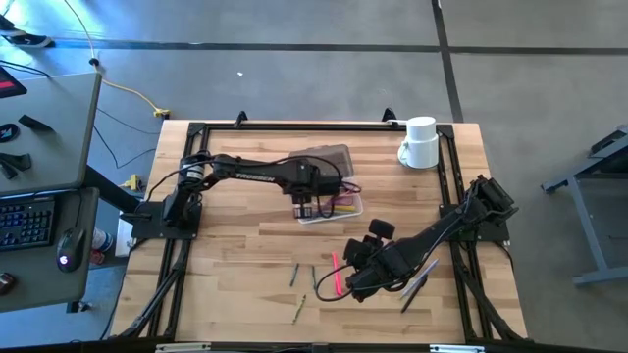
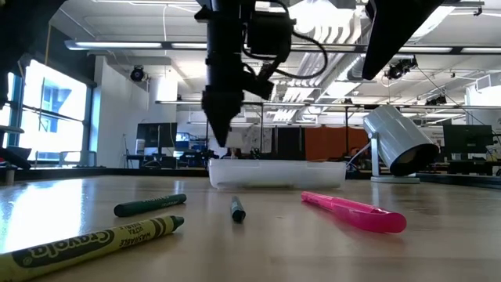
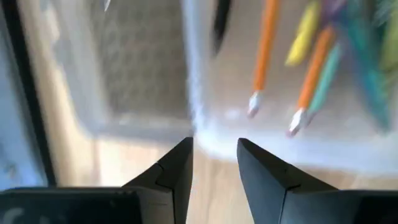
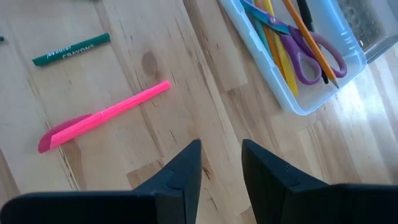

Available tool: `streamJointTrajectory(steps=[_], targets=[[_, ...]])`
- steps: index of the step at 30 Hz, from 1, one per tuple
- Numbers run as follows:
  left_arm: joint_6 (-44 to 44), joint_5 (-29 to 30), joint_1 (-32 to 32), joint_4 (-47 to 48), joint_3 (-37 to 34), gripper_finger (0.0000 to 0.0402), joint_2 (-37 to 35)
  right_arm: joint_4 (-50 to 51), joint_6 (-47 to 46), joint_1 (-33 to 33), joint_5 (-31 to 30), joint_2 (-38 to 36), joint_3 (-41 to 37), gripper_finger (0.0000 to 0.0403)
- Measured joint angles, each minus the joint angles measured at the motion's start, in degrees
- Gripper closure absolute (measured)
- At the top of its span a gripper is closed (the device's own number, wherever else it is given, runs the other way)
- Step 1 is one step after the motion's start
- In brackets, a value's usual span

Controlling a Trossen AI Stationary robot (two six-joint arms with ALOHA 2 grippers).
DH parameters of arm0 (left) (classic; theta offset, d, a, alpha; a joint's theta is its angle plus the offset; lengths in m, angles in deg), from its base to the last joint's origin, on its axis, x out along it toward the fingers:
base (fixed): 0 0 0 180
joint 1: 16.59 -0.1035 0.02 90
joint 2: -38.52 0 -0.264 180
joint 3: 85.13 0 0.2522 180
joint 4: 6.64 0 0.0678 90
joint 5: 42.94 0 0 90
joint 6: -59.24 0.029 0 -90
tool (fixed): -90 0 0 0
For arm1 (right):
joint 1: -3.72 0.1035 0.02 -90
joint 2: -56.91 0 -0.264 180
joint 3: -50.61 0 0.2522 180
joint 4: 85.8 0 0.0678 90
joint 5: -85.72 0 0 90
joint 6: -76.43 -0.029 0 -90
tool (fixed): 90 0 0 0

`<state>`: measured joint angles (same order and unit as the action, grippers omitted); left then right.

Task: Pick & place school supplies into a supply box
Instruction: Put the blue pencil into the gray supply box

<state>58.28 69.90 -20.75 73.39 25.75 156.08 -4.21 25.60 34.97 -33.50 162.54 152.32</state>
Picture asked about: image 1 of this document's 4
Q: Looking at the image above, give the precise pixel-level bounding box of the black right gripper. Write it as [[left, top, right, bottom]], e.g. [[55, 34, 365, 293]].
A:
[[345, 219, 413, 301]]

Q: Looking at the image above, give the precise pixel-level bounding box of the grey lilac pen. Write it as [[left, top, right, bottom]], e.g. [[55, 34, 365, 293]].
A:
[[399, 258, 441, 302]]

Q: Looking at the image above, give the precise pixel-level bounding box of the black pen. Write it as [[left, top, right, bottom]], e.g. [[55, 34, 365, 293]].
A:
[[399, 276, 429, 315]]

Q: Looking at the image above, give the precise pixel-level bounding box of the clear plastic supply box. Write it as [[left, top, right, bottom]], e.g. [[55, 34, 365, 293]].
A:
[[288, 143, 365, 226]]

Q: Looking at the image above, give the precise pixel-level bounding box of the pink highlighter pen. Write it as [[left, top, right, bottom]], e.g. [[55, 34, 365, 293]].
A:
[[331, 251, 343, 297]]

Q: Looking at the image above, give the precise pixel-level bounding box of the white mug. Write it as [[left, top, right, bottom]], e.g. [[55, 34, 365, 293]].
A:
[[395, 115, 441, 171]]

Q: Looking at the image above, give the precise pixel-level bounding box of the white paper sheet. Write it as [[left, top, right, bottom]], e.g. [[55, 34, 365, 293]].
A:
[[115, 218, 133, 259]]

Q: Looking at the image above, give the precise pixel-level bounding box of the grey rolling cart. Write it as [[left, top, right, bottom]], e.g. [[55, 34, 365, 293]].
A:
[[539, 125, 628, 288]]

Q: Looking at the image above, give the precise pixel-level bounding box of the white bottle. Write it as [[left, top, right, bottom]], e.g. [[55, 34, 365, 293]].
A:
[[91, 227, 115, 254]]

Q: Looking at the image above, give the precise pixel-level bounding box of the black computer mouse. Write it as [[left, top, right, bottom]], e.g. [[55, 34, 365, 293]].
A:
[[55, 226, 87, 275]]

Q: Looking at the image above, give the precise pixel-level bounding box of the grey side desk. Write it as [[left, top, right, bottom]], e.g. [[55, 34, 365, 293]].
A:
[[0, 72, 103, 315]]

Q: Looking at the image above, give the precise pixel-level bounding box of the black keyboard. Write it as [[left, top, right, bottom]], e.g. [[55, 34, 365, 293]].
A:
[[0, 195, 56, 252]]

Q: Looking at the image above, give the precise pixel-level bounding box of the round black disc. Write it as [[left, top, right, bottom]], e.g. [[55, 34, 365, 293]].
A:
[[0, 123, 22, 144]]

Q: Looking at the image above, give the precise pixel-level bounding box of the person's shoe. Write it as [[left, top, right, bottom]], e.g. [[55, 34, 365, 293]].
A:
[[0, 14, 55, 49]]

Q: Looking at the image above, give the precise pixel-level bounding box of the black tablet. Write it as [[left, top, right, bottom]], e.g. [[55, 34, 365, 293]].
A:
[[0, 66, 28, 99]]

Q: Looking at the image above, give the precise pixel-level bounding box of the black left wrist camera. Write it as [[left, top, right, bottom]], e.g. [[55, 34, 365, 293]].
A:
[[316, 169, 342, 198]]

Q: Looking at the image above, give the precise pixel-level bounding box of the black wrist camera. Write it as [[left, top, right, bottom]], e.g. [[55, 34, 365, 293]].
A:
[[342, 237, 376, 270], [316, 169, 342, 198]]

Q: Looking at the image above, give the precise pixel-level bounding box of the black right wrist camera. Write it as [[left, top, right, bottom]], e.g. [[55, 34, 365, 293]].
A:
[[342, 237, 376, 270]]

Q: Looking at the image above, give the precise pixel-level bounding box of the black metal table frame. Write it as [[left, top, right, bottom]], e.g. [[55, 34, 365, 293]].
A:
[[115, 120, 529, 347]]

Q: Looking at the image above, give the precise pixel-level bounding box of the white edge bracket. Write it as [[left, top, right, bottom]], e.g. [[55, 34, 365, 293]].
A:
[[155, 342, 212, 353], [430, 344, 487, 353]]

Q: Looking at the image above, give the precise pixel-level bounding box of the yellow floor cable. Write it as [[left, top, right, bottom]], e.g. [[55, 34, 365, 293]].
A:
[[62, 0, 172, 120]]

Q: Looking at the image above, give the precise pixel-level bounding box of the black strap piece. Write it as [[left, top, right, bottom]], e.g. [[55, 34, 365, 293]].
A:
[[18, 114, 56, 133]]

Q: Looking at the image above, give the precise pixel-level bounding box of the black bracket piece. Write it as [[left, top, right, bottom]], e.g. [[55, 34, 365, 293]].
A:
[[0, 152, 33, 180]]

